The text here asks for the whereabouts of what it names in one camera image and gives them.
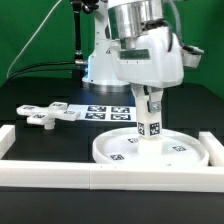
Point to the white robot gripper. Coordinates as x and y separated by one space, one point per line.
150 63

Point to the white round table top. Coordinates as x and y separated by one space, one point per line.
171 148

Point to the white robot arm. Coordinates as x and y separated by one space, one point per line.
126 20

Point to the white marker sheet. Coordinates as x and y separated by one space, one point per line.
105 113

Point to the white right fence bar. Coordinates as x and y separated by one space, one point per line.
213 147

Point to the white fence bar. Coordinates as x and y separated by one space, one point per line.
109 177
7 138
213 147

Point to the white cross-shaped table base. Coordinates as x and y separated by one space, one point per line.
46 116

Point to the white left fence bar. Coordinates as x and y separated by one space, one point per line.
7 138

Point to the white front fence bar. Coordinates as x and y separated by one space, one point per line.
109 177

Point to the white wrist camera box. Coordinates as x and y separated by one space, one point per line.
191 56

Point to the black camera stand pole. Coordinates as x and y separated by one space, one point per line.
78 6

